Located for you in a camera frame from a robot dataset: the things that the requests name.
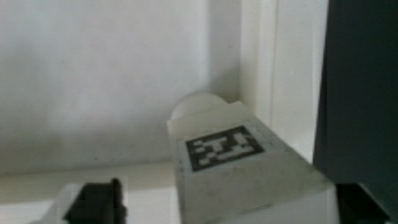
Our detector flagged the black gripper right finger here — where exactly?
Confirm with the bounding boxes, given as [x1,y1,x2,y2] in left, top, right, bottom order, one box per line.
[336,183,398,224]

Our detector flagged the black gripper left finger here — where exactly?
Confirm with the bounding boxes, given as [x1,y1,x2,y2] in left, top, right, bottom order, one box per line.
[43,177,130,224]

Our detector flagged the white table leg with tag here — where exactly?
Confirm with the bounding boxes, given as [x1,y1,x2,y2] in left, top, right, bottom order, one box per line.
[167,93,341,224]

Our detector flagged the white square tabletop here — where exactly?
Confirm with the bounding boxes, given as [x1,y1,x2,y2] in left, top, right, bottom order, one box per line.
[0,0,329,224]

